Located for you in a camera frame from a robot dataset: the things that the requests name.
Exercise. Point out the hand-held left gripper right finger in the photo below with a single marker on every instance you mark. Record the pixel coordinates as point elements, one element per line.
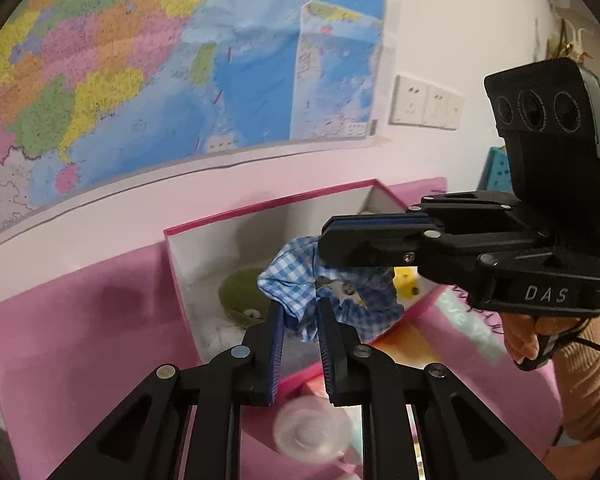
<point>326,342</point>

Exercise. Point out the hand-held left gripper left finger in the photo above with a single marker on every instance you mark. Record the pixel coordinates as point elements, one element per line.
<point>277,342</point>

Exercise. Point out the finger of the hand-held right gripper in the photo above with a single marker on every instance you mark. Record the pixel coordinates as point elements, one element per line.
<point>460,205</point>
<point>370,247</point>

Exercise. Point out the blue white checkered cloth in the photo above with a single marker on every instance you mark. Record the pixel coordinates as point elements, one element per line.
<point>300,280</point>

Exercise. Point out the pink storage box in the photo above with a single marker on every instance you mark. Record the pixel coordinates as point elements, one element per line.
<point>205,260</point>

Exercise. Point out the person's right forearm orange sleeve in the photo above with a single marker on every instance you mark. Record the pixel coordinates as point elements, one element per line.
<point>590,390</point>

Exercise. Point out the person's right hand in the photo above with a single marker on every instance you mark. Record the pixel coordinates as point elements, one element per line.
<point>522,335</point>

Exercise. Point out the teal perforated basket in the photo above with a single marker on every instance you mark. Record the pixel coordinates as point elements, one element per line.
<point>497,172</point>

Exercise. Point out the yellow plush toy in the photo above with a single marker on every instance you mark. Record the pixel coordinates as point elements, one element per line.
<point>406,285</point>

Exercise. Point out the green plush toy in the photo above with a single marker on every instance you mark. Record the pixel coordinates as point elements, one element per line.
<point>240,295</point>

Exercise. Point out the translucent white round object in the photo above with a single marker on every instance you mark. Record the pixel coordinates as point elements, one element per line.
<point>310,427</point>

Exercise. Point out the white wall socket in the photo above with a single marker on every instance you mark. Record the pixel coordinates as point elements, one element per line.
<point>410,100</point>
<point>437,107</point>

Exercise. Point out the colourful wall map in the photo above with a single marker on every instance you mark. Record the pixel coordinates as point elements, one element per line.
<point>130,60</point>

